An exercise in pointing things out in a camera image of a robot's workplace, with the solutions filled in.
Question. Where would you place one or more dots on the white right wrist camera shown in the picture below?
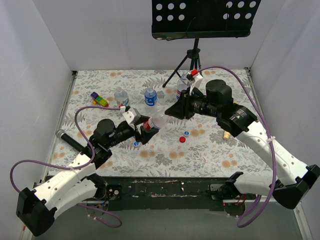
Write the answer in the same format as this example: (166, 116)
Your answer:
(195, 78)

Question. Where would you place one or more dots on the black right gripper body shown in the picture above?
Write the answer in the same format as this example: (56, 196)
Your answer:
(186, 104)

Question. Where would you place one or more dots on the Pepsi label clear bottle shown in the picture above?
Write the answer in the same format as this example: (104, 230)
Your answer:
(182, 84)

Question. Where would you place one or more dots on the blue label water bottle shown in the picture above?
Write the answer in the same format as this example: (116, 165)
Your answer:
(150, 99)

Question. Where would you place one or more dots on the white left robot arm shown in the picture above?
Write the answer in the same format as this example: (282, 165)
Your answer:
(39, 207)

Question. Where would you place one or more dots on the colourful toy block car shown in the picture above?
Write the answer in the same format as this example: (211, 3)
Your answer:
(98, 100)

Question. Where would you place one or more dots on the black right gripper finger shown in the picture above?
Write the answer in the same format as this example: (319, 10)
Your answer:
(177, 110)
(196, 93)

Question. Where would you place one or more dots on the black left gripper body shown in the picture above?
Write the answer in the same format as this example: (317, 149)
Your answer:
(137, 130)

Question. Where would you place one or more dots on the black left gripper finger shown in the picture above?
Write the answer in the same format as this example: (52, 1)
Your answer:
(147, 134)
(141, 119)

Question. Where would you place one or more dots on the red bottle cap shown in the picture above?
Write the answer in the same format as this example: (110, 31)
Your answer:
(182, 139)

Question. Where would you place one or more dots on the white blue label bottle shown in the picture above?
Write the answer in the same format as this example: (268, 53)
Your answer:
(121, 97)

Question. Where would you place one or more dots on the floral tablecloth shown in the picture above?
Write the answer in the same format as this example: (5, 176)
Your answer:
(204, 153)

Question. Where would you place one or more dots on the black music stand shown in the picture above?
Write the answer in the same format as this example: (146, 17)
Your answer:
(200, 19)

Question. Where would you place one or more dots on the blue white cap right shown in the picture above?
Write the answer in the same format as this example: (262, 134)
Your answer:
(186, 133)

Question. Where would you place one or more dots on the red label clear bottle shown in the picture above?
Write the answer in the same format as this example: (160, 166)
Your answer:
(157, 121)

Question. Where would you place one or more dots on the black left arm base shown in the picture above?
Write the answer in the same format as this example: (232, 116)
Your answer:
(113, 192)

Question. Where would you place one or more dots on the cream toy microphone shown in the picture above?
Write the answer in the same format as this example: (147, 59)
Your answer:
(226, 135)

